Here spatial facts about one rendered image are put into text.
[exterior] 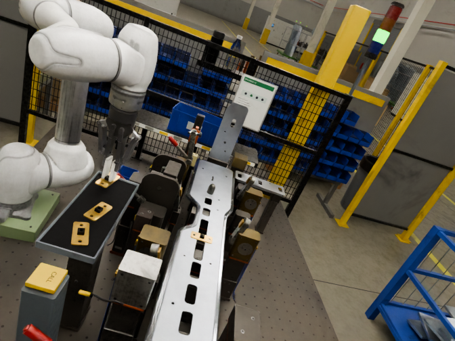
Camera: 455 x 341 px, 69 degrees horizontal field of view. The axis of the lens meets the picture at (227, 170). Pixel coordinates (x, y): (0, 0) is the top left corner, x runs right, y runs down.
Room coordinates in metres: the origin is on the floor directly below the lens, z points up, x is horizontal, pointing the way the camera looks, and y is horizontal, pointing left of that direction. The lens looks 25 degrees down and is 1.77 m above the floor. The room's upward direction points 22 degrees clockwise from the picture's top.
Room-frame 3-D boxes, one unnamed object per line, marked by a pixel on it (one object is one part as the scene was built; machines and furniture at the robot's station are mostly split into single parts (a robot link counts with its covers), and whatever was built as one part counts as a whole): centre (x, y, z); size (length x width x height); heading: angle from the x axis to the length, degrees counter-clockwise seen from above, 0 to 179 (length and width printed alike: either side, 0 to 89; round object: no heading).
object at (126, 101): (0.85, 0.33, 1.46); 0.09 x 0.09 x 0.06
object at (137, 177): (1.11, 0.32, 0.89); 0.09 x 0.08 x 0.38; 97
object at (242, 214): (1.31, -0.16, 0.84); 0.10 x 0.05 x 0.29; 97
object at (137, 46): (0.84, 0.33, 1.57); 0.13 x 0.11 x 0.16; 149
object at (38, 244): (0.75, 0.30, 1.16); 0.37 x 0.14 x 0.02; 7
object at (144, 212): (0.89, 0.20, 0.90); 0.05 x 0.05 x 0.40; 7
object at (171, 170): (1.09, 0.21, 0.94); 0.18 x 0.13 x 0.49; 7
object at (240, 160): (1.77, -0.04, 0.88); 0.08 x 0.08 x 0.36; 7
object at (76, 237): (0.64, 0.28, 1.17); 0.08 x 0.04 x 0.01; 28
